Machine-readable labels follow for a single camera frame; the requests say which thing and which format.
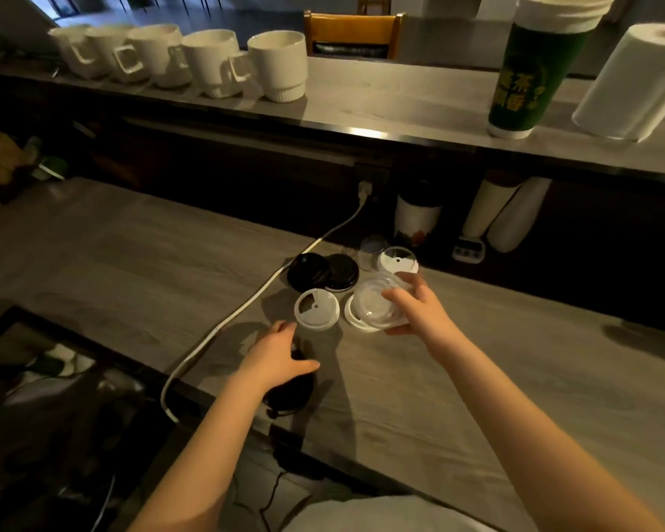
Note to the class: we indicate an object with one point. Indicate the person's right hand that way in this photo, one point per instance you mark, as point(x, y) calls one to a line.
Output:
point(429, 321)

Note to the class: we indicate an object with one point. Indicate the person's left hand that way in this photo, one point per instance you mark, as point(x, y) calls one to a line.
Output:
point(271, 360)

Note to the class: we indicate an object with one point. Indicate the person's right thumb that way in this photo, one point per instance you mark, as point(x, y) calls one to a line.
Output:
point(400, 299)

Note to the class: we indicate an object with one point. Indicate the person's left thumb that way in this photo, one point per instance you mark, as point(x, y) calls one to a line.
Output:
point(305, 367)

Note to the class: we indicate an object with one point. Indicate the clear plastic cup lid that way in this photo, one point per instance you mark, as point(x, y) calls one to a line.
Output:
point(372, 301)

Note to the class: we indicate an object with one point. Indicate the black plastic cup lid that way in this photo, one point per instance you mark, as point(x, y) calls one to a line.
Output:
point(293, 394)
point(343, 271)
point(307, 270)

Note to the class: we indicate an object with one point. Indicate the person's right forearm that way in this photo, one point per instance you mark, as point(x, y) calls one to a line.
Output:
point(532, 437)

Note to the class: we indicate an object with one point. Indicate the person's left forearm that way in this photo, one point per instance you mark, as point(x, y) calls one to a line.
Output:
point(205, 459)

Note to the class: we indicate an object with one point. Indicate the white plastic cup lid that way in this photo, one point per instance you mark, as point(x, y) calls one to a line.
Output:
point(397, 261)
point(352, 318)
point(316, 310)

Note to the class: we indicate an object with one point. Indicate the small clear glass jar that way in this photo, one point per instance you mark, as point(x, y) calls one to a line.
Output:
point(372, 251)

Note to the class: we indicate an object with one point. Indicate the white tumbler with black lid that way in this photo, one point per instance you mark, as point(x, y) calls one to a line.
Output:
point(417, 218)

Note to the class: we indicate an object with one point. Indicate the small white kitchen timer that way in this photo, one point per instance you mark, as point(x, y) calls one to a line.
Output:
point(469, 250)

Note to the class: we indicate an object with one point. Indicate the cream sleeve of paper cups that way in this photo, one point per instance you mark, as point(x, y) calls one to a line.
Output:
point(489, 207)

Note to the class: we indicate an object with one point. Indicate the white sleeve of paper cups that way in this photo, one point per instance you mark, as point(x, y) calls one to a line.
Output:
point(518, 216)

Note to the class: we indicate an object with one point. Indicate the tall green paper cup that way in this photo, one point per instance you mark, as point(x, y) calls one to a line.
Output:
point(532, 83)

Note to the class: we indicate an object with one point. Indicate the white ceramic mug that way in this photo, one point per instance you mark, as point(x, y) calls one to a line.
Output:
point(77, 49)
point(210, 63)
point(108, 49)
point(277, 66)
point(155, 58)

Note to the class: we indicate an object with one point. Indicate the wooden chair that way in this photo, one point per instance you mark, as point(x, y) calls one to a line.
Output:
point(352, 30)

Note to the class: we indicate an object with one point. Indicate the white paper towel roll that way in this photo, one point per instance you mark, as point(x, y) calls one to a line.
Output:
point(626, 85)

